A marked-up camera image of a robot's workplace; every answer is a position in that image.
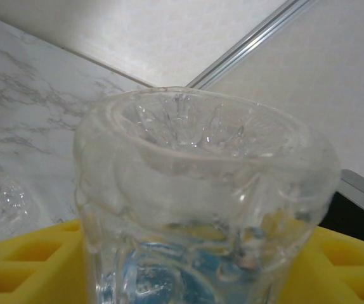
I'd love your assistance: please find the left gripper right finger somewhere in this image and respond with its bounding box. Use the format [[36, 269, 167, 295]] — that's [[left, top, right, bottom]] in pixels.
[[273, 225, 364, 304]]

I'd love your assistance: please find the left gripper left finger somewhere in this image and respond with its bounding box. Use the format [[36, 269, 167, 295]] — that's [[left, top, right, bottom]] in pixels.
[[0, 218, 97, 304]]

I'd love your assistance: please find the clear bottle blue label white cap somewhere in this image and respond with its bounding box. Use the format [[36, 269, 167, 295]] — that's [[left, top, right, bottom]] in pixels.
[[0, 170, 43, 244]]

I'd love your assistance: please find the short clear bottle blue label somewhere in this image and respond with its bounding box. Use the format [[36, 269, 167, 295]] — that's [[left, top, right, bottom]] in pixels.
[[72, 85, 341, 304]]

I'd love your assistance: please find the aluminium frame post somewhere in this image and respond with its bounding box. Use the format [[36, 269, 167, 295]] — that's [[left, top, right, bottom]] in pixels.
[[185, 0, 318, 91]]

